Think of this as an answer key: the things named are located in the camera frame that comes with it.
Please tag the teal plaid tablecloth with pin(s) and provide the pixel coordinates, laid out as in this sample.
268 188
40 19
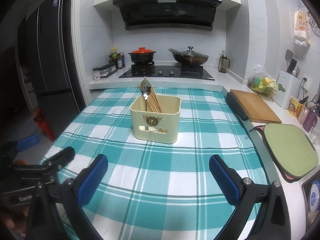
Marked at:
153 190

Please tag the red bin on floor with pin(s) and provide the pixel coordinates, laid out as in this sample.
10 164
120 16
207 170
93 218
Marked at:
41 121

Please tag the white utensil caddy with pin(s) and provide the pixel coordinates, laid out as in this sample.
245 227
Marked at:
287 82

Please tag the black range hood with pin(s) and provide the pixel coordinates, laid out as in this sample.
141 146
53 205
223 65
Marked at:
194 14

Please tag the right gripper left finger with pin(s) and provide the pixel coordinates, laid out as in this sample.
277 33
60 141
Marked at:
44 221

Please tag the spice jar rack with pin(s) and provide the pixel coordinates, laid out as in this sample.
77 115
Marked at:
104 71

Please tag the wooden cutting board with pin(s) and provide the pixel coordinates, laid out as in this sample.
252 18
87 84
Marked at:
255 107

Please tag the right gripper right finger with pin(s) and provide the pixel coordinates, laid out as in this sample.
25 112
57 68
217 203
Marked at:
272 221

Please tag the green cutting board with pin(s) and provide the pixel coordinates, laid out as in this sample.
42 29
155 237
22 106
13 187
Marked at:
290 149

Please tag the black refrigerator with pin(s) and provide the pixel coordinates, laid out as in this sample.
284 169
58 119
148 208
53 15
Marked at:
46 50

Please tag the steel spoon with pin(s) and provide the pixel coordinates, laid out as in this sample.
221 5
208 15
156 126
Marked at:
145 95
145 82

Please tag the hanging bag dispenser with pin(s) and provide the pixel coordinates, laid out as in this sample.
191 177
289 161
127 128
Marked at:
301 28

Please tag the black pot orange lid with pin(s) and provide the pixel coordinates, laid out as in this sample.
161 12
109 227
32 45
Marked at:
142 56

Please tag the dark glass kettle jar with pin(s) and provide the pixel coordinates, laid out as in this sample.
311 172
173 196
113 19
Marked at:
224 63

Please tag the cream utensil holder box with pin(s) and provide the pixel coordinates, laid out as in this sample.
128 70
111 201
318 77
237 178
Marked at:
144 122

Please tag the dark wok with lid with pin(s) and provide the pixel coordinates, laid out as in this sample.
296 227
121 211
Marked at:
189 57

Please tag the sauce bottles group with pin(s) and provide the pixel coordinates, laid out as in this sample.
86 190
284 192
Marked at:
116 58

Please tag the purple cup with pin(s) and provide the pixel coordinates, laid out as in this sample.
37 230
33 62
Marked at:
311 119

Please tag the wooden chopstick crossing spoon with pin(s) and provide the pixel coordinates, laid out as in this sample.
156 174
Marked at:
153 102

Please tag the wooden chopstick short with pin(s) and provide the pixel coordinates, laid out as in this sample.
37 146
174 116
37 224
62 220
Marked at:
158 101

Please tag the black gas cooktop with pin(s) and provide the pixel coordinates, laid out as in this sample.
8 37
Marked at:
151 70

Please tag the plastic bag with sponges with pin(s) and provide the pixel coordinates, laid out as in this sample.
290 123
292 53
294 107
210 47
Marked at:
262 83

